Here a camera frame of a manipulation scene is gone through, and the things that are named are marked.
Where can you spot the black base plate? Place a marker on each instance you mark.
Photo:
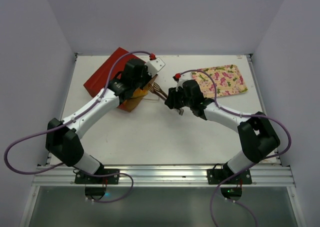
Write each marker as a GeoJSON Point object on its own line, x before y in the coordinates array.
{"type": "Point", "coordinates": [220, 172]}
{"type": "Point", "coordinates": [104, 176]}

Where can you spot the floral rectangular tray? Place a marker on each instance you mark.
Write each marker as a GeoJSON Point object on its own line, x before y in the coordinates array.
{"type": "Point", "coordinates": [228, 79]}

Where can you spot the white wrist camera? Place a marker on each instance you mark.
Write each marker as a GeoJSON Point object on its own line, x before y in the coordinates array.
{"type": "Point", "coordinates": [178, 78]}
{"type": "Point", "coordinates": [155, 66]}

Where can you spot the fake croissant bread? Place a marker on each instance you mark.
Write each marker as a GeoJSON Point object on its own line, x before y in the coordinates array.
{"type": "Point", "coordinates": [140, 93]}

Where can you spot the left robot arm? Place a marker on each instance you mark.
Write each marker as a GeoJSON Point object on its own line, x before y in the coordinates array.
{"type": "Point", "coordinates": [64, 137]}

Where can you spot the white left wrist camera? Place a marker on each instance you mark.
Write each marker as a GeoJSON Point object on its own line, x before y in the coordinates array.
{"type": "Point", "coordinates": [155, 66]}

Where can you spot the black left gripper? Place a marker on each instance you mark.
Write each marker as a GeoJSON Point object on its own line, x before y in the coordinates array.
{"type": "Point", "coordinates": [149, 77]}

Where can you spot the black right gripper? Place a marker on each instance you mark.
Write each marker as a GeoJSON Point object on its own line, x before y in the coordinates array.
{"type": "Point", "coordinates": [173, 100]}

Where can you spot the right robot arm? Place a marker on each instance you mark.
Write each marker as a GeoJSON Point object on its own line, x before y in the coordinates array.
{"type": "Point", "coordinates": [256, 134]}

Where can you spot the aluminium frame rail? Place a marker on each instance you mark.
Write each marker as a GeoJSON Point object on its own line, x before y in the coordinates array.
{"type": "Point", "coordinates": [261, 175]}

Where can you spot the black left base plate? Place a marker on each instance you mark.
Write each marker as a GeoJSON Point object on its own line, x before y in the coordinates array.
{"type": "Point", "coordinates": [104, 176]}

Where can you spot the red paper bag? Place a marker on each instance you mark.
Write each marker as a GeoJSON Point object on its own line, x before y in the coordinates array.
{"type": "Point", "coordinates": [102, 72]}

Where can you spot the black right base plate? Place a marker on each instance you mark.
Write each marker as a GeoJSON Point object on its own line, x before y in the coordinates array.
{"type": "Point", "coordinates": [220, 172]}

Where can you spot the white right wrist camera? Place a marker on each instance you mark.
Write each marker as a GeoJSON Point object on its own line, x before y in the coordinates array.
{"type": "Point", "coordinates": [178, 78]}

